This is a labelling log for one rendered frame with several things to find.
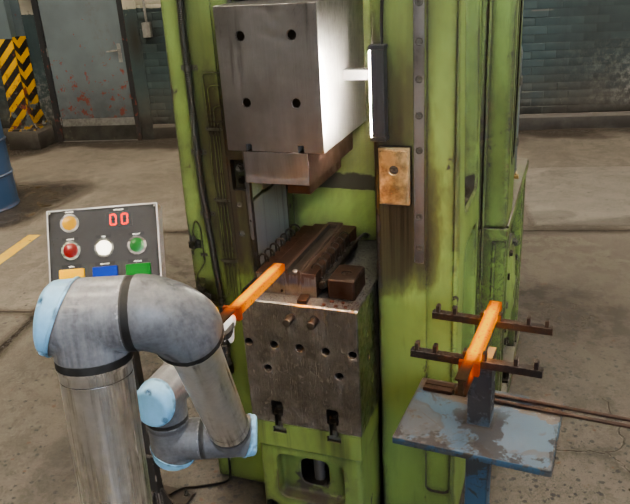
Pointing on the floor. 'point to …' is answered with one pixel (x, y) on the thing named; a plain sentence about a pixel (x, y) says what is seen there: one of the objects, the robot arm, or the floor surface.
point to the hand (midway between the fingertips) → (228, 315)
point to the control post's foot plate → (173, 496)
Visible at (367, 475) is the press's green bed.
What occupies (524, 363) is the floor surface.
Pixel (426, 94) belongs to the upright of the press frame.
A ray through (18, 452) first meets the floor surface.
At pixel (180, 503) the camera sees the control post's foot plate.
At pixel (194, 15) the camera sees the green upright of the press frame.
